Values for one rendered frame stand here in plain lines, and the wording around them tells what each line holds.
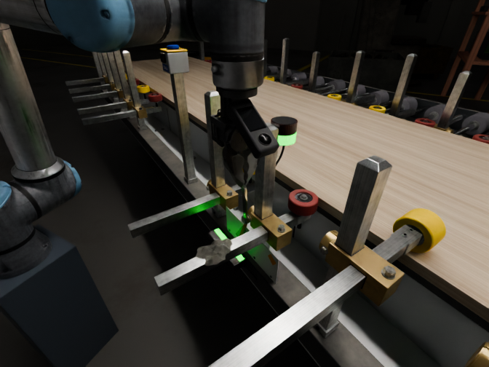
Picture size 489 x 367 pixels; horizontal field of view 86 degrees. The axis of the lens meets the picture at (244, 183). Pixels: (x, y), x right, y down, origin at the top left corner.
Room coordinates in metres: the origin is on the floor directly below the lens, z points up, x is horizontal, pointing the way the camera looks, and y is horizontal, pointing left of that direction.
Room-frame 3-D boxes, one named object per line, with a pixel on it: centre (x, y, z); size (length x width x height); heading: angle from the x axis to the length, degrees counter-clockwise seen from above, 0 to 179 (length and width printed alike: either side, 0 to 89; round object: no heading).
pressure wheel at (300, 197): (0.56, -0.16, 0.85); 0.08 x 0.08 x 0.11
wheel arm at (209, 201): (0.66, 0.14, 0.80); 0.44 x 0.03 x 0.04; 124
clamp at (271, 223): (0.52, -0.06, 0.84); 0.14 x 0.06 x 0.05; 34
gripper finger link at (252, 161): (0.50, 0.00, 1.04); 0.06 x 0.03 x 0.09; 34
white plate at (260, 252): (0.55, -0.01, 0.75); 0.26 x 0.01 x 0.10; 34
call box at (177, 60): (0.96, 0.24, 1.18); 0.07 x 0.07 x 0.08; 34
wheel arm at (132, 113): (1.49, 0.70, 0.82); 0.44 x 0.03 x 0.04; 124
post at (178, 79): (0.96, 0.24, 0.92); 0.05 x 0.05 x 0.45; 34
